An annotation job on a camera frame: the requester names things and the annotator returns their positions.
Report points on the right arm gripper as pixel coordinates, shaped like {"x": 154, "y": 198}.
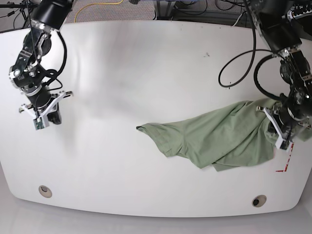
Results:
{"x": 45, "y": 105}

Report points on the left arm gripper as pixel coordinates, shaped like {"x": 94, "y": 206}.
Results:
{"x": 286, "y": 125}

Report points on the green polo shirt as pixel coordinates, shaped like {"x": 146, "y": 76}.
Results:
{"x": 233, "y": 136}

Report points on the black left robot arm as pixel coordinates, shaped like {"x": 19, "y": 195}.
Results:
{"x": 272, "y": 20}

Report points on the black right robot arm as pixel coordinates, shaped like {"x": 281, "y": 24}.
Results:
{"x": 29, "y": 76}

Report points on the black tripod legs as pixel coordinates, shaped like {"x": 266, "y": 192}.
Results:
{"x": 15, "y": 14}

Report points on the white power strip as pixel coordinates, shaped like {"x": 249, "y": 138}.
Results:
{"x": 297, "y": 12}

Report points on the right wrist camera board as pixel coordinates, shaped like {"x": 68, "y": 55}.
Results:
{"x": 38, "y": 123}

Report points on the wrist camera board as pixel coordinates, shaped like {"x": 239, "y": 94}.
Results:
{"x": 284, "y": 145}
{"x": 38, "y": 123}

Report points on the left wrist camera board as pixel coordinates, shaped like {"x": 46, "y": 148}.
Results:
{"x": 284, "y": 145}

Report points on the right table cable grommet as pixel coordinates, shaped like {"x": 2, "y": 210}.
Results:
{"x": 259, "y": 201}

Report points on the table cable grommet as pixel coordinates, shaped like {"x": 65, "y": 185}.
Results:
{"x": 45, "y": 191}
{"x": 259, "y": 201}

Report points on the left table cable grommet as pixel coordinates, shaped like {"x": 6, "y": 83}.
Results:
{"x": 45, "y": 191}

